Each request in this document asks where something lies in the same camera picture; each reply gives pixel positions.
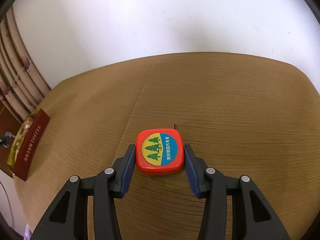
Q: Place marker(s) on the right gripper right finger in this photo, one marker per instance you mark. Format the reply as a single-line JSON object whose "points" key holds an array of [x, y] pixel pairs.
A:
{"points": [[252, 215]]}

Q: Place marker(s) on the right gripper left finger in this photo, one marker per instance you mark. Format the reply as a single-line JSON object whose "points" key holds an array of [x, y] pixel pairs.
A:
{"points": [[66, 216]]}

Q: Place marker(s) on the orange tape measure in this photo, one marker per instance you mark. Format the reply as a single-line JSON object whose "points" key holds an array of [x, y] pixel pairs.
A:
{"points": [[159, 151]]}

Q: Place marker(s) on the brown wooden door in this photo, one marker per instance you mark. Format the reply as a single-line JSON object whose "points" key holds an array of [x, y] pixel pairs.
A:
{"points": [[8, 123]]}

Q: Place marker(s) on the red gold tin box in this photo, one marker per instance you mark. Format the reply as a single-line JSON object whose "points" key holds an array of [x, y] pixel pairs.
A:
{"points": [[25, 143]]}

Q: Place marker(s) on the beige patterned curtain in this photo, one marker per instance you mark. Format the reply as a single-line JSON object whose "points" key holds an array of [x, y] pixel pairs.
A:
{"points": [[22, 86]]}

